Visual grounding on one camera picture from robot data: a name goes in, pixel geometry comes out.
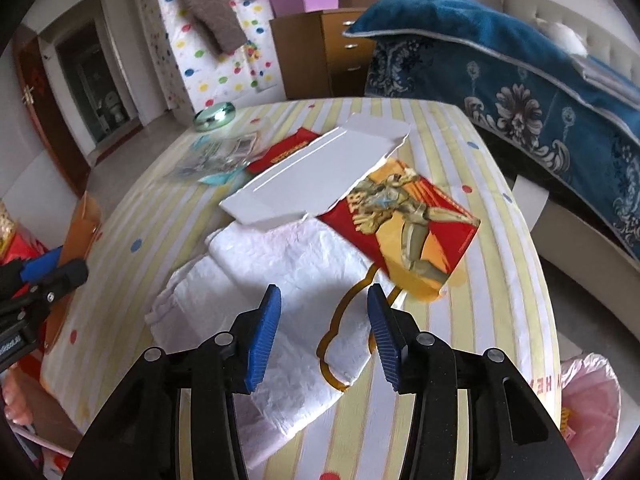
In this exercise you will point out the brown cardboard box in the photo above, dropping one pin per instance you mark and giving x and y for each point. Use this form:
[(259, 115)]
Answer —
[(50, 410)]

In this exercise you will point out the cartoon print snack wrapper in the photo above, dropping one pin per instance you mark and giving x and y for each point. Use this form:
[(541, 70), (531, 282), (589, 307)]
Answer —
[(220, 157)]

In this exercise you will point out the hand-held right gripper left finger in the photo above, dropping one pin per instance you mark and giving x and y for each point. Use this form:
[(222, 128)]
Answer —
[(262, 335)]

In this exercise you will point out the round green tin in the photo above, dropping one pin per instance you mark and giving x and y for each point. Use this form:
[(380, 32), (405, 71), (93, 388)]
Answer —
[(216, 116)]

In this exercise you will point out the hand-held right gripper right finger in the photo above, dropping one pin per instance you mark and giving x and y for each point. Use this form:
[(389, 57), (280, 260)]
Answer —
[(382, 335)]

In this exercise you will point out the brown wooden door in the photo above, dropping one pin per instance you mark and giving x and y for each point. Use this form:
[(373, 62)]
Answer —
[(45, 125)]

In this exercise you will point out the pink trash bag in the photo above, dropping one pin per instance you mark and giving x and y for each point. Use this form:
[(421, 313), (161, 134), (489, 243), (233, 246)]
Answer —
[(592, 410)]

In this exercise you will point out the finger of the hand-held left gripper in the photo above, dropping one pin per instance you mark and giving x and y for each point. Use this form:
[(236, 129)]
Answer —
[(42, 265), (67, 277)]

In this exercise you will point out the white toilet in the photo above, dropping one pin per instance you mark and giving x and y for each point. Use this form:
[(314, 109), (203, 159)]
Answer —
[(114, 107)]

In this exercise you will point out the white hanging card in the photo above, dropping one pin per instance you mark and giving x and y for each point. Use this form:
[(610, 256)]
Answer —
[(531, 202)]

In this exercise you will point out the striped yellow tablecloth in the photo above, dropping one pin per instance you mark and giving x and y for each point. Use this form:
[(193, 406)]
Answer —
[(490, 340)]

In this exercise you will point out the white pillow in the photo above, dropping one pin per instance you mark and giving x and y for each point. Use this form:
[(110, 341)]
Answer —
[(565, 37)]

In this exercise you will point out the torn white cardboard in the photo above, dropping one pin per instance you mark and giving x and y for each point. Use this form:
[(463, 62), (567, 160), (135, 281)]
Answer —
[(310, 180)]

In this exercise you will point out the person's left hand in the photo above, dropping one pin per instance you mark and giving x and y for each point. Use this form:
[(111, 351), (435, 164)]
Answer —
[(17, 402)]

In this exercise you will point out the red paper envelope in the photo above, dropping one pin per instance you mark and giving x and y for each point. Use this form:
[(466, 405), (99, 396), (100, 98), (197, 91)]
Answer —
[(280, 155)]

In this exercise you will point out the red yellow figure package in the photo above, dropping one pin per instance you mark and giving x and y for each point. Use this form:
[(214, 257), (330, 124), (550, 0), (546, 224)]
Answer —
[(420, 220)]

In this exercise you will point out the beige upholstered bed frame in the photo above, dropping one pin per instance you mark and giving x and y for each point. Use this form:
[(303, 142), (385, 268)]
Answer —
[(550, 7)]

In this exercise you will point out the brown padded coat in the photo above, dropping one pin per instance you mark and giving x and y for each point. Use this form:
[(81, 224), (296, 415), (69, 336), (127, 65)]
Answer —
[(215, 5)]

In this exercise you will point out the blue floral blanket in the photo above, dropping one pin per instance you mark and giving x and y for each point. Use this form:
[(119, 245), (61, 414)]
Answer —
[(450, 35)]

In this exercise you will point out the polka dot white board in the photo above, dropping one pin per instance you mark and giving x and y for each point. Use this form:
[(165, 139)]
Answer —
[(220, 75)]

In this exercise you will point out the wooden nightstand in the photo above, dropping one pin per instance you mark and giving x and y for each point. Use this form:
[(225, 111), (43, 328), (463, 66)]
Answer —
[(310, 60)]

